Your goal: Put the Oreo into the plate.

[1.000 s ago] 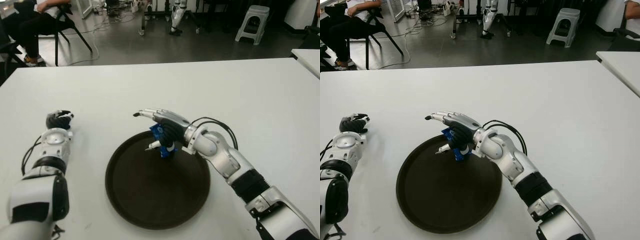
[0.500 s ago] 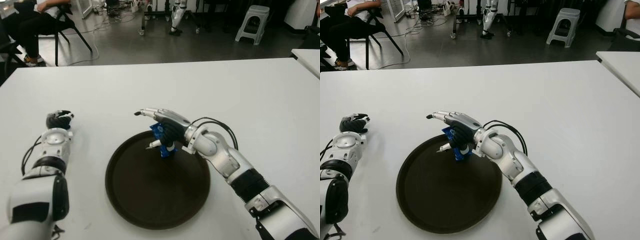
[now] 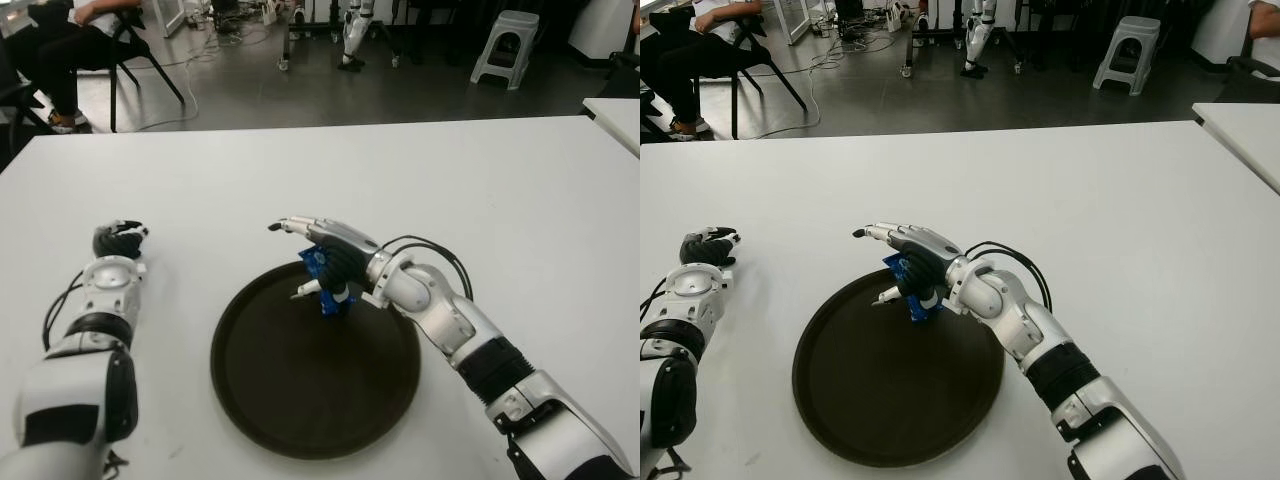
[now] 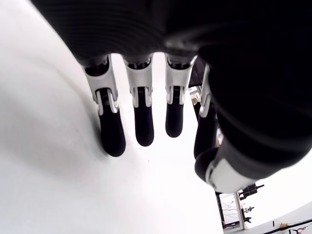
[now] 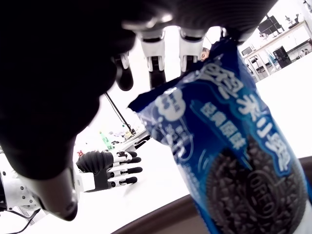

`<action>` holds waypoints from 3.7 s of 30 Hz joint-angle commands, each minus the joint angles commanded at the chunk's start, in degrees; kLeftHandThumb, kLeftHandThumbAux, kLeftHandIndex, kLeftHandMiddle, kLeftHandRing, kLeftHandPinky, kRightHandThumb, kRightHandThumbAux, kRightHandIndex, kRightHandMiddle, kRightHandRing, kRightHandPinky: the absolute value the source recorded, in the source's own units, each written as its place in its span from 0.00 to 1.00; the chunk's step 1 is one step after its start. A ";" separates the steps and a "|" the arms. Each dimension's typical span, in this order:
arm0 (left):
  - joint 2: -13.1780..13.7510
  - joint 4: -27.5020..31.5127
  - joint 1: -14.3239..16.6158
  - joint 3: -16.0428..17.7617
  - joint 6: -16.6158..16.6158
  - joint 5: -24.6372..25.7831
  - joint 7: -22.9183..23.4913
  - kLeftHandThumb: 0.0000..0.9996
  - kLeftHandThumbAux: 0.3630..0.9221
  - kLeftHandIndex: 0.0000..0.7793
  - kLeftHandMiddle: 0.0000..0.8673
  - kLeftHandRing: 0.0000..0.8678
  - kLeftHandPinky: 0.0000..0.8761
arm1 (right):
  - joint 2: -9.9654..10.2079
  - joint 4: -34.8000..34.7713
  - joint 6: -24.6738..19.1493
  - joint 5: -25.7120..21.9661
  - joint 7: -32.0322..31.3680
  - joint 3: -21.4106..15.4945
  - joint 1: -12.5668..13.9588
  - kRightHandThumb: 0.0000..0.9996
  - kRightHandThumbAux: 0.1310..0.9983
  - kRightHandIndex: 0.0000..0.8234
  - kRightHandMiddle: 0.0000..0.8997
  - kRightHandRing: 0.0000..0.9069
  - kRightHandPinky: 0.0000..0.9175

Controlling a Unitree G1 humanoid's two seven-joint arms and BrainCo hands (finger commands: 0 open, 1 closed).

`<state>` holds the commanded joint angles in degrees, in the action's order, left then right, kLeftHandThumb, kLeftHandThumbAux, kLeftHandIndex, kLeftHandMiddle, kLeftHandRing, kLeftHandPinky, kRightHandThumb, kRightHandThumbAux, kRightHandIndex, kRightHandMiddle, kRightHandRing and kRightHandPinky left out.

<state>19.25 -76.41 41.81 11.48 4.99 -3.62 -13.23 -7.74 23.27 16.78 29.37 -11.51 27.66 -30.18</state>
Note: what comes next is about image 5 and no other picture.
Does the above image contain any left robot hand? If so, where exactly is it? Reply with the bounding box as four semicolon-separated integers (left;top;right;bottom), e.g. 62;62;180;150
76;150;143;193

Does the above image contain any green bottle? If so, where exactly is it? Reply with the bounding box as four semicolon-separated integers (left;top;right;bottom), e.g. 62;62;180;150
98;131;115;152

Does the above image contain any person in white cap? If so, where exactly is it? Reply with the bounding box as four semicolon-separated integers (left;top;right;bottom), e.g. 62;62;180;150
199;36;213;62

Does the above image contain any long white desk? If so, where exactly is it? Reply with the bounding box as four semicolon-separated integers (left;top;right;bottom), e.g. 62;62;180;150
243;20;312;82

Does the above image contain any black computer case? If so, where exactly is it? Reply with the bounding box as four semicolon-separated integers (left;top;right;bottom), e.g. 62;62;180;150
273;45;291;69

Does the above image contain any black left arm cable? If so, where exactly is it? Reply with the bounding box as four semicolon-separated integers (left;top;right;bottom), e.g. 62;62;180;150
0;208;41;234

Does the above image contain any blue Oreo cookie packet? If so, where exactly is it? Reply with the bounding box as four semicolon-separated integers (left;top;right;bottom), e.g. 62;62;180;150
128;36;312;234

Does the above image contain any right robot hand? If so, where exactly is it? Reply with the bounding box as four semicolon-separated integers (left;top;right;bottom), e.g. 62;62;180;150
0;0;280;222

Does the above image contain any black slanted pole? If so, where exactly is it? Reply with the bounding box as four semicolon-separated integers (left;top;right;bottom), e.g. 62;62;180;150
104;92;133;132

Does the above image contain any black monitor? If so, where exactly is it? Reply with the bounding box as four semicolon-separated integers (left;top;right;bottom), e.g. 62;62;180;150
257;14;285;37

